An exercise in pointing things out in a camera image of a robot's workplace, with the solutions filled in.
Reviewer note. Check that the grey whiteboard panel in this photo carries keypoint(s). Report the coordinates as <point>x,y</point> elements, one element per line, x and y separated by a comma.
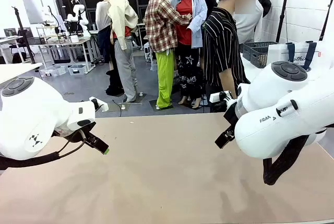
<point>33,10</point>

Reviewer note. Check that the mannequin black jacket white shirt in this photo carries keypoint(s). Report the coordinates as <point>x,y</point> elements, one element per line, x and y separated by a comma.
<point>248,28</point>

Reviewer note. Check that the dark computer monitor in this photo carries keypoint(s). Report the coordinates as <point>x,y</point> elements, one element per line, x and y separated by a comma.
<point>10,32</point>

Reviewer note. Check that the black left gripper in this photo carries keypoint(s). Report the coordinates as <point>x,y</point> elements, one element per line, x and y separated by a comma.
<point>78,135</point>

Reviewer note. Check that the mannequin cream jacket black hat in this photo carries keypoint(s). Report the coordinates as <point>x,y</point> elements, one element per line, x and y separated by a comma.
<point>122,17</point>

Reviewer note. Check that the mannequin plaid shirt green pants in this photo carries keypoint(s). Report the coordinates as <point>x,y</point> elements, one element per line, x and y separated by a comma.
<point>159,20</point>

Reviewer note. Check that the person in striped shirt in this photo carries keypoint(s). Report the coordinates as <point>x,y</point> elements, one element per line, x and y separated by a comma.
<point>221,41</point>

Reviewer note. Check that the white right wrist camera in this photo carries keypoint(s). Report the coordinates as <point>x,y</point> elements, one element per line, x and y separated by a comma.
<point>217,96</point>

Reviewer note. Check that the mannequin red top blue shirt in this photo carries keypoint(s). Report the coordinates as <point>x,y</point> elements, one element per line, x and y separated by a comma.
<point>184,12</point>

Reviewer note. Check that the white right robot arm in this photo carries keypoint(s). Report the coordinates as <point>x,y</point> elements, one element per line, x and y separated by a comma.
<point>274,130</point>

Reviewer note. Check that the background work table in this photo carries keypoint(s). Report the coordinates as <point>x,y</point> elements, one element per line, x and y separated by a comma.
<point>68,42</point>

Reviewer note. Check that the clear plastic storage bin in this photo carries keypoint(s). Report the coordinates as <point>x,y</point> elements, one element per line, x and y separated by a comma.
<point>77,70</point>
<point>53,70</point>

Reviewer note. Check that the mannequin white shirt navy skirt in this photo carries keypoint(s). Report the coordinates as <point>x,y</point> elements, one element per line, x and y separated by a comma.
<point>101,15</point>

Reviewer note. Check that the white table with beige top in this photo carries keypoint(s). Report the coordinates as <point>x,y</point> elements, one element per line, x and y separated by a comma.
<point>15,71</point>

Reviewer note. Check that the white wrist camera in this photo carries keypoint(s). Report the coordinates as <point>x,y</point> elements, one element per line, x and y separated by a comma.
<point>217,96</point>
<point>100,104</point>

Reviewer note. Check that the black tripod stand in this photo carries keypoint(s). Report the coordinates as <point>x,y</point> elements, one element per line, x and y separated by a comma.
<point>24,38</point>
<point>327,16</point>
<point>283,15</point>

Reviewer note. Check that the white side table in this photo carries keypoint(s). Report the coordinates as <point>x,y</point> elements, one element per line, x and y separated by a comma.
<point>250,71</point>

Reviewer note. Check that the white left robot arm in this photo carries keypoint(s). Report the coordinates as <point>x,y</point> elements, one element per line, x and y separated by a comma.
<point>31,109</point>

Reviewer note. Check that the person's right forearm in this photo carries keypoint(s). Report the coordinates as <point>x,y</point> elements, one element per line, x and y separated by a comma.
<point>228,83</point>

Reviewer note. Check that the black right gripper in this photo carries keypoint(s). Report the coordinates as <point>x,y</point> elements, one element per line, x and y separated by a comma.
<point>231,115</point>

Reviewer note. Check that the dark grey plastic basket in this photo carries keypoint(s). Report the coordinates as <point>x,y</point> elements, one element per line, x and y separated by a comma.
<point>259,58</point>
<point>257,44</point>

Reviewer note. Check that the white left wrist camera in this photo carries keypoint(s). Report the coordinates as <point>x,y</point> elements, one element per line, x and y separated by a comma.
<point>100,104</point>

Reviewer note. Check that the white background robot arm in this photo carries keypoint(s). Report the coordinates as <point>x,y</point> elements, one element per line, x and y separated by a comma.
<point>78,20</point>

